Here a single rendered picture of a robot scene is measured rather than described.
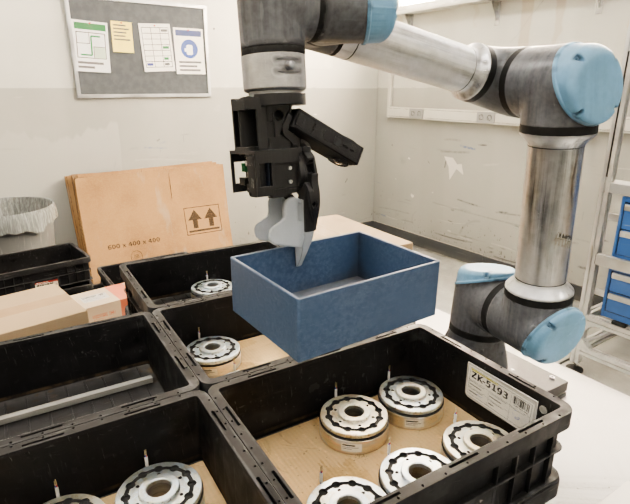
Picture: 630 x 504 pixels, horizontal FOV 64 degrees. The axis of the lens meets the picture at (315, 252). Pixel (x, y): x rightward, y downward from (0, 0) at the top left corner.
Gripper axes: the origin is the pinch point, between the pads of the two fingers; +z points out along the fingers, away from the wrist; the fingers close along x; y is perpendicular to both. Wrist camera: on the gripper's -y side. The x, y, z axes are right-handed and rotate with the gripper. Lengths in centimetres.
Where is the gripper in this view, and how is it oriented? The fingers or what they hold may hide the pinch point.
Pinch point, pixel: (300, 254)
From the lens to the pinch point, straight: 66.3
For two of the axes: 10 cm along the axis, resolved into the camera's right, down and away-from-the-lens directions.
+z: 0.5, 9.7, 2.4
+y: -8.4, 1.7, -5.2
